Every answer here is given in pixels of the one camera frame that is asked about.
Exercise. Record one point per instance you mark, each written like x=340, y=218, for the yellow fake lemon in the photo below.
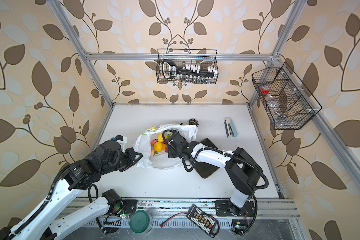
x=159, y=146

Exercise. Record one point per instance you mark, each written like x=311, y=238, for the red fake fruit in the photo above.
x=153, y=142

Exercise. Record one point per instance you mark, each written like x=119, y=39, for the black square tray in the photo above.
x=207, y=161

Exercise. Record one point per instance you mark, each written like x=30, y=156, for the grey blue stapler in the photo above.
x=230, y=128

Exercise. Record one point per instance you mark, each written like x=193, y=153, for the black wire basket back wall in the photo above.
x=203, y=57

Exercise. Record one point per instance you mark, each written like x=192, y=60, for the black socket set holder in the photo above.
x=187, y=71

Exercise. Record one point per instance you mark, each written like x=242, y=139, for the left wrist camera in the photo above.
x=121, y=140

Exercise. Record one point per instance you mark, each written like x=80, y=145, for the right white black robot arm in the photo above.
x=244, y=172

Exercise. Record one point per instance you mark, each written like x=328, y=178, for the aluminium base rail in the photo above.
x=161, y=209

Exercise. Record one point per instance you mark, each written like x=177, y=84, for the clear bottle red cap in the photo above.
x=271, y=101

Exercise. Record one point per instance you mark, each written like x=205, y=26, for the translucent white plastic bag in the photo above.
x=152, y=159

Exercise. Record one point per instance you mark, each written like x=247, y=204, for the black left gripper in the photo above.
x=132, y=152

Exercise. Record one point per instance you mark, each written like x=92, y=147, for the black charger board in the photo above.
x=206, y=222

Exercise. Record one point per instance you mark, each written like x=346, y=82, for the black wire basket right wall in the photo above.
x=296, y=101

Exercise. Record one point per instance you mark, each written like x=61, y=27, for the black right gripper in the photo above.
x=170, y=152

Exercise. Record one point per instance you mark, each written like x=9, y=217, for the black wire basket wall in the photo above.
x=203, y=57
x=296, y=101

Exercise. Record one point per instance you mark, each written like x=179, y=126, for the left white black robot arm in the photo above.
x=70, y=182

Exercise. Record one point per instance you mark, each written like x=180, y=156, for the green round lid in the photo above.
x=140, y=222

